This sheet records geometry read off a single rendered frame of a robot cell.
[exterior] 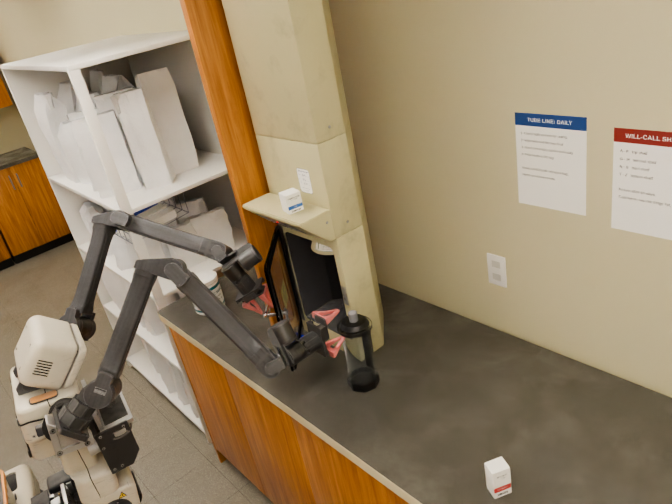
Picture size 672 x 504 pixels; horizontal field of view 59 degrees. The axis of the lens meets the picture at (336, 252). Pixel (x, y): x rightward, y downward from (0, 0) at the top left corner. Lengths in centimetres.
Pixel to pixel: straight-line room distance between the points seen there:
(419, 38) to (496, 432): 117
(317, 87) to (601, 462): 122
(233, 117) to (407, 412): 107
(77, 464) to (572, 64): 182
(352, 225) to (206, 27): 74
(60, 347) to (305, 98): 98
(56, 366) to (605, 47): 165
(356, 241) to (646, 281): 82
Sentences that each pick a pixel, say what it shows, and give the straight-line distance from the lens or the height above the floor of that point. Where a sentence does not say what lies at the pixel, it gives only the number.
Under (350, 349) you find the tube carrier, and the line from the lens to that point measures 182.
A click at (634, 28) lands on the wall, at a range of 156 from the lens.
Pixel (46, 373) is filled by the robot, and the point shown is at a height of 129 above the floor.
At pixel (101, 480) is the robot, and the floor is 87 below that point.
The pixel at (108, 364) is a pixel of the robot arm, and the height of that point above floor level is 131.
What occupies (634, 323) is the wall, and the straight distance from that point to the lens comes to 185.
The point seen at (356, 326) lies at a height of 118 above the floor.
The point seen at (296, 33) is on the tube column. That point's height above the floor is 201.
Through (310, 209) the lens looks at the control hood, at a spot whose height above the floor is 151.
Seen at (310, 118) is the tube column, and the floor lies 179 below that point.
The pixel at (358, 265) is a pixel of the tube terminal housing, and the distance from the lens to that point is 189.
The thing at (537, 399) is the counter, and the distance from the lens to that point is 185.
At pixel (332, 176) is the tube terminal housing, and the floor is 160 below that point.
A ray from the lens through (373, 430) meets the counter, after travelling 179.
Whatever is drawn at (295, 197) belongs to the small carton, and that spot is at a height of 156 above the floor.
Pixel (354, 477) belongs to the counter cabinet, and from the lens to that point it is 192.
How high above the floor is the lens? 218
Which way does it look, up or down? 27 degrees down
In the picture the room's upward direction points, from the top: 12 degrees counter-clockwise
